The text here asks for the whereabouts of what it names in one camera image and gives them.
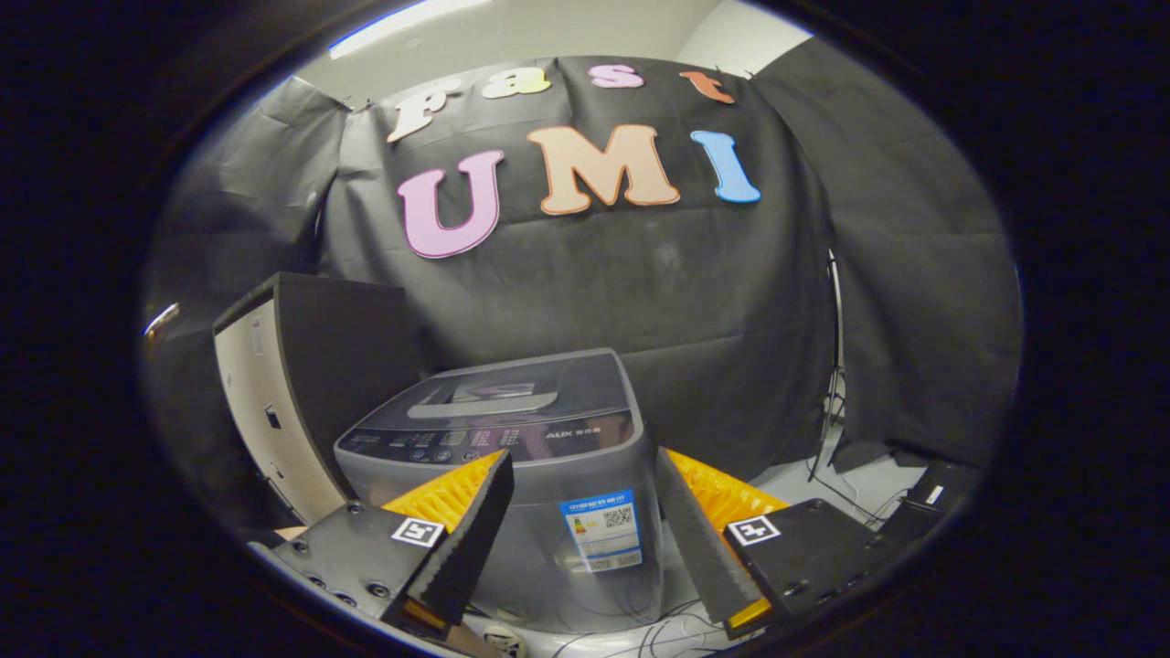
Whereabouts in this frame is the black light stand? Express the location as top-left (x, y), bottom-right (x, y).
top-left (809, 251), bottom-right (846, 481)

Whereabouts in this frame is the dark washing machine lid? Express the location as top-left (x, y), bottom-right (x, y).
top-left (352, 349), bottom-right (636, 435)

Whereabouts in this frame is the grey washing machine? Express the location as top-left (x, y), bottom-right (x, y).
top-left (334, 347), bottom-right (664, 631)

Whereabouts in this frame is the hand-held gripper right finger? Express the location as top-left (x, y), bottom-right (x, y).
top-left (656, 448), bottom-right (915, 641)

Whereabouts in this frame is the black backdrop cloth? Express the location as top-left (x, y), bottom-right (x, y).
top-left (142, 37), bottom-right (1023, 481)

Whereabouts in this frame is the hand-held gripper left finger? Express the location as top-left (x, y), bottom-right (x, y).
top-left (272, 450), bottom-right (515, 639)

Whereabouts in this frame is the cream and dark cabinet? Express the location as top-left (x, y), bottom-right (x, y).
top-left (212, 271), bottom-right (431, 526)

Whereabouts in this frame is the black floor box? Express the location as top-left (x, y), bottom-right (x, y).
top-left (877, 457), bottom-right (981, 549)

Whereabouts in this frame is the bundle of floor cables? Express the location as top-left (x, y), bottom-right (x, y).
top-left (548, 599), bottom-right (732, 657)

